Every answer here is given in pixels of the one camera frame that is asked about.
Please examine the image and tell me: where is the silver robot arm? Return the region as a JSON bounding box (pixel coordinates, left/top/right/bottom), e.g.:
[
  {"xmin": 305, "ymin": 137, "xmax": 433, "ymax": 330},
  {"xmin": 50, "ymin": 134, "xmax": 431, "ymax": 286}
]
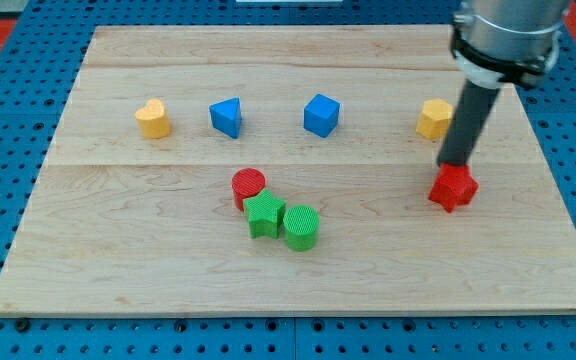
[{"xmin": 450, "ymin": 0, "xmax": 570, "ymax": 89}]

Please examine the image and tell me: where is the green star block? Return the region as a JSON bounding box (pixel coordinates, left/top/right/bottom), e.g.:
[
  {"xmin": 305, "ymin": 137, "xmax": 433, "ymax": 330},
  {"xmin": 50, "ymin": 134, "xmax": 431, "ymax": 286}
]
[{"xmin": 243, "ymin": 188, "xmax": 286, "ymax": 239}]

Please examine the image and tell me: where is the red cylinder block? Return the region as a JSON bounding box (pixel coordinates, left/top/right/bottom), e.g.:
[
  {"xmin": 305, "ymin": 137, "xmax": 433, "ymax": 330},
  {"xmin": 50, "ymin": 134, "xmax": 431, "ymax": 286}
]
[{"xmin": 231, "ymin": 168, "xmax": 266, "ymax": 211}]

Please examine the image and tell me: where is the green cylinder block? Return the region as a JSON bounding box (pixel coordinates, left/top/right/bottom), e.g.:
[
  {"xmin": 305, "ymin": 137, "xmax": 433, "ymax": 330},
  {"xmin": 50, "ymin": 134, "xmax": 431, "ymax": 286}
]
[{"xmin": 283, "ymin": 205, "xmax": 319, "ymax": 252}]

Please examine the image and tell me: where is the blue cube block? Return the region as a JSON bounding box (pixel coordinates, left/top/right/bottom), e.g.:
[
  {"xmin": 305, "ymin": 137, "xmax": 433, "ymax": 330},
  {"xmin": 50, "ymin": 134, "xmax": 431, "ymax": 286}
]
[{"xmin": 303, "ymin": 94, "xmax": 341, "ymax": 138}]

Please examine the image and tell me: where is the blue triangle block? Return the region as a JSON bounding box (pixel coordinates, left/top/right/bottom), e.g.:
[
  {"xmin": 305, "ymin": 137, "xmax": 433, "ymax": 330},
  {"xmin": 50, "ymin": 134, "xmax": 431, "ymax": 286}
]
[{"xmin": 209, "ymin": 97, "xmax": 242, "ymax": 139}]

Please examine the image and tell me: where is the light wooden board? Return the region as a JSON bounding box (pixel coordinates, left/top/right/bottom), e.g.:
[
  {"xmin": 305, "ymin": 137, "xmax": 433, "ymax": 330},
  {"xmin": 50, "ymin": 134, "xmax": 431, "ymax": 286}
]
[{"xmin": 0, "ymin": 25, "xmax": 576, "ymax": 318}]

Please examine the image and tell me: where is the yellow heart block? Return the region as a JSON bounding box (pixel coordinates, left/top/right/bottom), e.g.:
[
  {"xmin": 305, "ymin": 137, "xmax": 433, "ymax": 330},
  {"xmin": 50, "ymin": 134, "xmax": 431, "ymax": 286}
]
[{"xmin": 134, "ymin": 98, "xmax": 171, "ymax": 139}]

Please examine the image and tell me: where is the yellow hexagon block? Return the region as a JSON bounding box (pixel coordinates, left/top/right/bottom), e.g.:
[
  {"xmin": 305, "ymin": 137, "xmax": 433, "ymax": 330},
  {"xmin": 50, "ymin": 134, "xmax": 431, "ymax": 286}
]
[{"xmin": 416, "ymin": 98, "xmax": 453, "ymax": 140}]

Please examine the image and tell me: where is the red star block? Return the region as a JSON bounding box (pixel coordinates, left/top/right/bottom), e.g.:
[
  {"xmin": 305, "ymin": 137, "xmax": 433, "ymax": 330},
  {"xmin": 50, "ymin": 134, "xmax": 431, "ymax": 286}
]
[{"xmin": 428, "ymin": 163, "xmax": 479, "ymax": 213}]

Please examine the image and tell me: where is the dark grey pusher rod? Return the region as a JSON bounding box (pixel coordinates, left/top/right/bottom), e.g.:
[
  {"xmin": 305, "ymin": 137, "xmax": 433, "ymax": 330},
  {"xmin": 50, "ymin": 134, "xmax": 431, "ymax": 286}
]
[{"xmin": 436, "ymin": 80, "xmax": 500, "ymax": 166}]

